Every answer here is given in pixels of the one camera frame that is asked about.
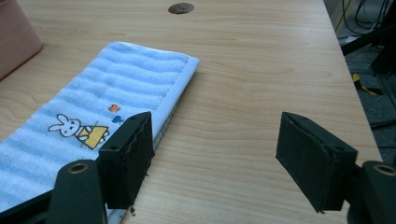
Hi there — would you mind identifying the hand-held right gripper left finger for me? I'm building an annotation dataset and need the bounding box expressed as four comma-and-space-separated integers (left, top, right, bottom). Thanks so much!
97, 111, 156, 210

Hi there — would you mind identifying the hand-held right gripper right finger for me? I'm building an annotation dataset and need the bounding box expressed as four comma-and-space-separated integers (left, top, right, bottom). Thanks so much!
276, 111, 359, 214

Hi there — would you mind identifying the blue striped rabbit towel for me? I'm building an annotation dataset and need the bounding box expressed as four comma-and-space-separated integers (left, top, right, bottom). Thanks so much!
0, 41, 201, 224

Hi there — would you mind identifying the yellow and black floor tape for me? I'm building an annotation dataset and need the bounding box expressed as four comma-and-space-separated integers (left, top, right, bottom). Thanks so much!
352, 73, 383, 96

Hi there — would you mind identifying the black metal stand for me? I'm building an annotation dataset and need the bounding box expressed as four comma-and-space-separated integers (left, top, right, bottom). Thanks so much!
340, 0, 396, 76

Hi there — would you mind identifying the brown cardboard box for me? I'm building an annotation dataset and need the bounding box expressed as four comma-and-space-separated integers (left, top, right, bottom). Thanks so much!
0, 0, 44, 81

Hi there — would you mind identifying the black cable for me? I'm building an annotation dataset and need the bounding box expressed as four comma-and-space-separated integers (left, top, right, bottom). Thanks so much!
341, 0, 394, 35

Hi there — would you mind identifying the round grey cable grommet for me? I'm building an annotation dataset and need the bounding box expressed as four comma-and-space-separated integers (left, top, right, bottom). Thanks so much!
167, 2, 195, 15

